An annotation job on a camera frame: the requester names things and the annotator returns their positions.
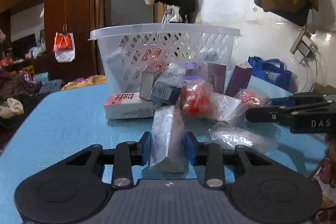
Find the yellow floral blanket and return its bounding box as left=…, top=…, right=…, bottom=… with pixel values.
left=62, top=75, right=107, bottom=90

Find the small box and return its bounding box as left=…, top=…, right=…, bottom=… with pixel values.
left=150, top=106, right=187, bottom=173

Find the box with qr code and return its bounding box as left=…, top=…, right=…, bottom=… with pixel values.
left=150, top=63, right=186, bottom=105

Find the red and white medicine box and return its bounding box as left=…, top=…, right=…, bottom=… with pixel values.
left=103, top=92, right=154, bottom=119

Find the red ball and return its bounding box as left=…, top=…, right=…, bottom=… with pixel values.
left=181, top=79, right=213, bottom=116

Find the orange white plastic bag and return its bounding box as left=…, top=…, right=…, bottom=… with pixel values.
left=53, top=32, right=75, bottom=63

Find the blue shopping bag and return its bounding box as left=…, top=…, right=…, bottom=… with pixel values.
left=248, top=56, right=292, bottom=90

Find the white plastic lattice basket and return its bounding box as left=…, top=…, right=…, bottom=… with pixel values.
left=90, top=23, right=241, bottom=93

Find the dark purple clothes pile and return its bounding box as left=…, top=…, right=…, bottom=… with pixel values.
left=1, top=69, right=45, bottom=119

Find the dark maroon box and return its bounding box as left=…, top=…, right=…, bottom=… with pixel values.
left=225, top=63, right=253, bottom=97

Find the dark red wooden wardrobe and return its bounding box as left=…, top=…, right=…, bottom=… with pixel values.
left=1, top=0, right=96, bottom=83

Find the grey door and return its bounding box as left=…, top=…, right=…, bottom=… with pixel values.
left=110, top=0, right=154, bottom=26

